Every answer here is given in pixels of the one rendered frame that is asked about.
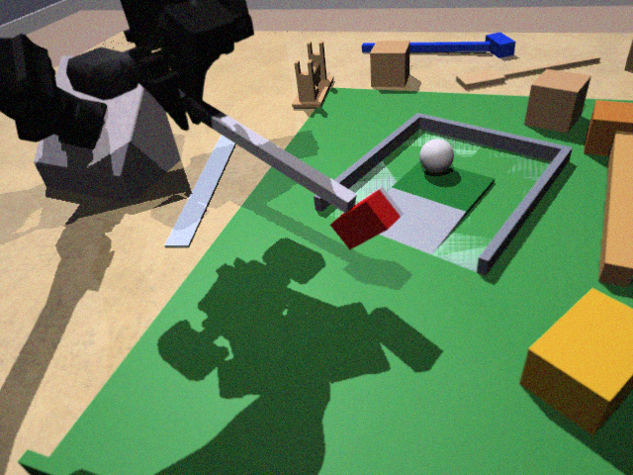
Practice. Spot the red putter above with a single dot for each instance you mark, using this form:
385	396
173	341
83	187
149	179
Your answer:
359	222

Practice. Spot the green flat mat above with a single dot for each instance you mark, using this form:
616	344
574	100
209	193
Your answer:
284	352

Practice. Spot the brown cube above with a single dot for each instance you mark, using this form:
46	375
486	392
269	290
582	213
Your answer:
389	64
629	61
556	100

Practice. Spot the yellow box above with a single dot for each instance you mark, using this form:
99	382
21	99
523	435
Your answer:
583	365

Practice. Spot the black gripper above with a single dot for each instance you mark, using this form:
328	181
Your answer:
106	73

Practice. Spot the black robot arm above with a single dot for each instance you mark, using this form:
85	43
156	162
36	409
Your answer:
201	29

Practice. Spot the white ball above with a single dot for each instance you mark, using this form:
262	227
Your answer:
436	156

